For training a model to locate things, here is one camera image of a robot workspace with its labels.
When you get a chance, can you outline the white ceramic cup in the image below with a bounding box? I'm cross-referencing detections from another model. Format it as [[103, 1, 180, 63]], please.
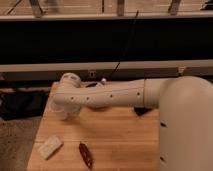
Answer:
[[50, 101, 74, 120]]

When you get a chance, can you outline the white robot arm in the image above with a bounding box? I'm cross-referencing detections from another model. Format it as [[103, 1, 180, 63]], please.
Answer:
[[53, 73, 213, 171]]

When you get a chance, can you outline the green bowl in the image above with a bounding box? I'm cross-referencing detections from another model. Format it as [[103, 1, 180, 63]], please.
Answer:
[[86, 82, 99, 88]]

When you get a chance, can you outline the black rectangular phone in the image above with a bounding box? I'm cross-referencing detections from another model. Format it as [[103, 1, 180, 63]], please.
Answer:
[[134, 107, 149, 116]]

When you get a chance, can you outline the dark red oblong object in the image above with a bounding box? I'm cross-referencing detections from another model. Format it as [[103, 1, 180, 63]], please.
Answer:
[[79, 142, 93, 169]]

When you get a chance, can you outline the white sponge block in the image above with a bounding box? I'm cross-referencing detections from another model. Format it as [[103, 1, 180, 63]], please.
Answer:
[[38, 135, 63, 160]]

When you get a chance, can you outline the black cable to wall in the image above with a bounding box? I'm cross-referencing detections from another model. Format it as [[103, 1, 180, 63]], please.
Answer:
[[107, 9, 140, 80]]

